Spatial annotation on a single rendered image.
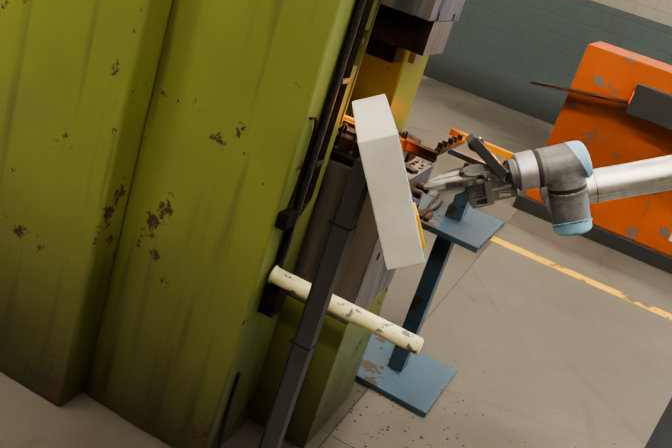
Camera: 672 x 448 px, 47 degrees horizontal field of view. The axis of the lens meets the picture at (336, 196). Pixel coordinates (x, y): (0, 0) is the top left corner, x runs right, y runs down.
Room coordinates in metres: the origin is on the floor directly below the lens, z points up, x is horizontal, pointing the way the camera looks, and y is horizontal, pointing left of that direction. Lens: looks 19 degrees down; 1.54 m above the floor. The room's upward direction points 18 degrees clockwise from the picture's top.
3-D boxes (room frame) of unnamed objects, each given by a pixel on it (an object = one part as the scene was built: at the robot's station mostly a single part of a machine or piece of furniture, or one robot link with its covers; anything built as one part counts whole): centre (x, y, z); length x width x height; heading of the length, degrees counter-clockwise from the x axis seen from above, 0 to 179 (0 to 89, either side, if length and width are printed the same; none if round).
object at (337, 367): (2.27, 0.06, 0.23); 0.56 x 0.38 x 0.47; 72
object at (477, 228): (2.65, -0.43, 0.67); 0.40 x 0.30 x 0.02; 160
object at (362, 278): (2.27, 0.06, 0.69); 0.56 x 0.38 x 0.45; 72
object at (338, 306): (1.80, -0.11, 0.62); 0.44 x 0.05 x 0.05; 72
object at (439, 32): (2.22, 0.07, 1.32); 0.42 x 0.20 x 0.10; 72
